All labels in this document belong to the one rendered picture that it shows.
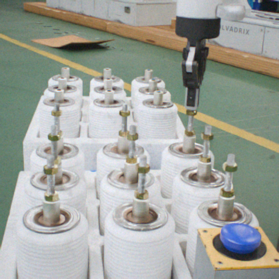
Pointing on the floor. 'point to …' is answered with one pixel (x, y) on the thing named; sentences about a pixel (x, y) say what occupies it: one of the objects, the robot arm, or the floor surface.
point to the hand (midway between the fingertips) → (192, 97)
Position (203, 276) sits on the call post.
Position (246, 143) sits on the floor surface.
